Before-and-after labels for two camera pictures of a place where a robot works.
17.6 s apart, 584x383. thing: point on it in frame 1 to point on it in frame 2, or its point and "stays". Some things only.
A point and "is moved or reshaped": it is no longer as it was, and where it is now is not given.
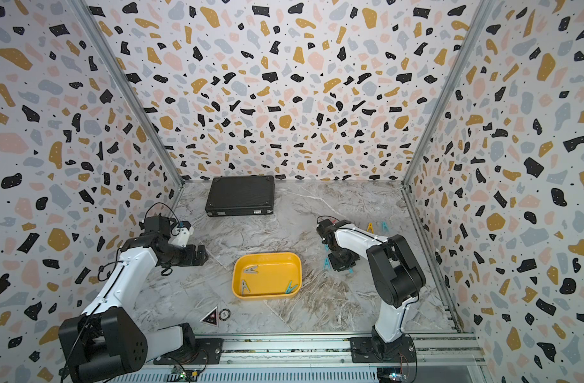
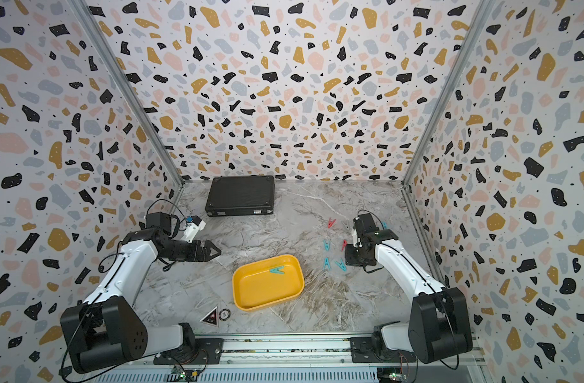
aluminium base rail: [313, 358] stays
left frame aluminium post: [131, 93] stays
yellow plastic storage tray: [266, 275] is moved or reshaped
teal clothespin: [290, 289] to [277, 270]
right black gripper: [337, 267] to [349, 259]
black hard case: [244, 195] stays
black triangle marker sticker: [211, 317] stays
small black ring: [224, 314] stays
